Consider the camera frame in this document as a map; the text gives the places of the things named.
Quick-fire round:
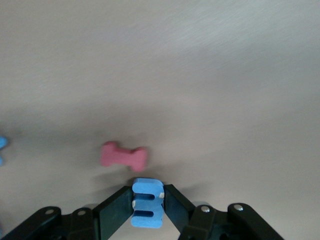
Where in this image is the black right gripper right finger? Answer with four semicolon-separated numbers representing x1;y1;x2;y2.
162;183;286;240

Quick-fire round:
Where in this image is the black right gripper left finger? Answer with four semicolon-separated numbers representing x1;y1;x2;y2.
0;185;134;240

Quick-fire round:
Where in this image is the blue letter E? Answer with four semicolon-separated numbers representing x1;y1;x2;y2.
130;177;165;230

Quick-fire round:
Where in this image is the blue letter X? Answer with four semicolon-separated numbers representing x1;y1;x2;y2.
0;136;10;167

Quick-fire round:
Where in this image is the red letter I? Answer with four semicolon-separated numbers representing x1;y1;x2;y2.
99;141;148;173

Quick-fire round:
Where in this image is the brown table cover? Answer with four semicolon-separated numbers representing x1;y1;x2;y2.
0;0;320;240

